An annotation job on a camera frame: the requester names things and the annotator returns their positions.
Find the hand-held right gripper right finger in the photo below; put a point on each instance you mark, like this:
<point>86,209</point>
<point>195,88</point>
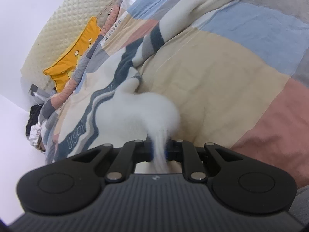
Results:
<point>173,153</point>

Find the white crumpled cloth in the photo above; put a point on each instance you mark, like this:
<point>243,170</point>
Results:
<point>35,135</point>

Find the yellow crown print pillow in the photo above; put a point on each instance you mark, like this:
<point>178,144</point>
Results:
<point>70,60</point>

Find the black knitted cloth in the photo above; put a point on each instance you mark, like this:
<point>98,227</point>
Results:
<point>33,117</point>

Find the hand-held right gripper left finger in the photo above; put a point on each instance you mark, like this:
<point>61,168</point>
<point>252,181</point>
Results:
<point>144,153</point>

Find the cream fluffy striped sweater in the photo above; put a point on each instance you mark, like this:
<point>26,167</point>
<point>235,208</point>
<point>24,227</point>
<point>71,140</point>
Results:
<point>135,116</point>

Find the patchwork quilt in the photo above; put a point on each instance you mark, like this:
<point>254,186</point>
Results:
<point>229,77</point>

